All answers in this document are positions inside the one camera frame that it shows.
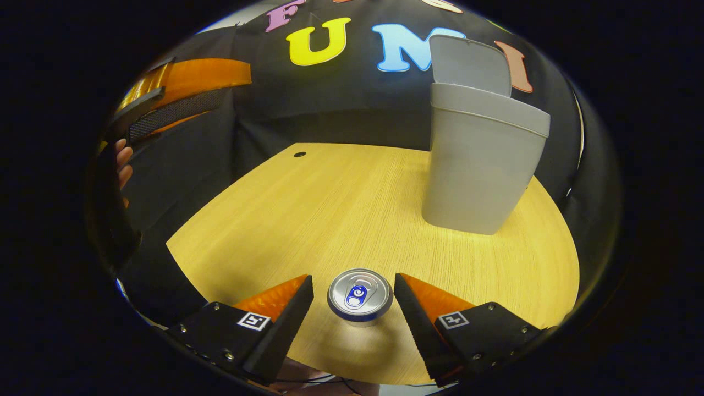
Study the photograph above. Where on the silver blue pop can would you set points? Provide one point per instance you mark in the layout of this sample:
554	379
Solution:
360	297

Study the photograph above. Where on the grey desktop garbage bin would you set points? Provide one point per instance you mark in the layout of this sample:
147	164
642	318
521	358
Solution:
478	170

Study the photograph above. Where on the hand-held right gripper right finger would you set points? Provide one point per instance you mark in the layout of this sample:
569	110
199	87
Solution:
423	324

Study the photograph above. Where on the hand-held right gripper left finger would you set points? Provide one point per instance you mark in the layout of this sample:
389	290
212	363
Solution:
286	324

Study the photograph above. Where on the wooden desktop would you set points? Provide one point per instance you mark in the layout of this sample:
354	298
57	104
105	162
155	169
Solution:
330	220

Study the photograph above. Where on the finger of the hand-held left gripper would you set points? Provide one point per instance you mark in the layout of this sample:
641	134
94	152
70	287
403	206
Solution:
198	74
176	110

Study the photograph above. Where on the black backdrop cloth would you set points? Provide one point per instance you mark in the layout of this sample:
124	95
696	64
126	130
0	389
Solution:
330	104

